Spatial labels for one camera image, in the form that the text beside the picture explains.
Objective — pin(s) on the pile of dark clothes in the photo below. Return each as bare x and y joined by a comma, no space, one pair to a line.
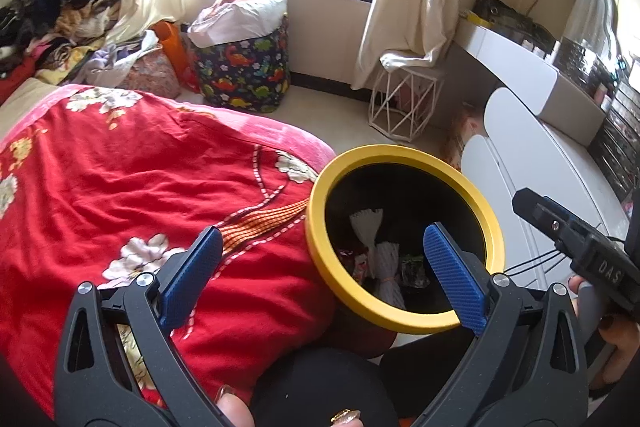
25,22

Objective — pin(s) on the white foam net large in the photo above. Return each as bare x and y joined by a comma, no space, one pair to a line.
386,263

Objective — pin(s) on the person's right hand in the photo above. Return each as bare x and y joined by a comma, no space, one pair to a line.
619,332

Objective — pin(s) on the white bag in basket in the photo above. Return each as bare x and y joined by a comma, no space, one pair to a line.
229,21

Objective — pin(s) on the white round chair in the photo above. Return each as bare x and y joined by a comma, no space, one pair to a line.
520,153

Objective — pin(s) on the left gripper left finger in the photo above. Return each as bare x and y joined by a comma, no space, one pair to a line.
94,384

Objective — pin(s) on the dark green bag on desk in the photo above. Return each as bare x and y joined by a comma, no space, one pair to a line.
513,25

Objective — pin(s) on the floral fabric bag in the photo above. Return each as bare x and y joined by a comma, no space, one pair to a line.
153,73

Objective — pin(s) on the person's left hand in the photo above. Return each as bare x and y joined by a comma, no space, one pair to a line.
279,413

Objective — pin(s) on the orange bag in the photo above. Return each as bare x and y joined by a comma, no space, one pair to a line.
168,35

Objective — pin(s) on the vanity mirror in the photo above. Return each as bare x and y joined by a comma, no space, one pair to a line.
592,24

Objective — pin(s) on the dinosaur print laundry basket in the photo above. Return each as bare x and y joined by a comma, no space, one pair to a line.
251,75

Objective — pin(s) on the dark green snack packet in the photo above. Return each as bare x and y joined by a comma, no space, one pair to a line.
412,273

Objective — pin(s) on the white foam net small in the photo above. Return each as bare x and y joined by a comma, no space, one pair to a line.
365,224

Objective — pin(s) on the red floral blanket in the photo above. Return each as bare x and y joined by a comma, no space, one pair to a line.
101,184

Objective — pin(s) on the white dresser desk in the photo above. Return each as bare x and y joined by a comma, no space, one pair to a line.
547,93

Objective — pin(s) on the yellow rimmed black trash bin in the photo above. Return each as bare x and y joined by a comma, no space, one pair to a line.
412,190

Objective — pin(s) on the white wire side table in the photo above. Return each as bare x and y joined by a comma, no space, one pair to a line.
404,96

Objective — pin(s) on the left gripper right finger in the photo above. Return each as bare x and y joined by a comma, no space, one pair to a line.
526,365

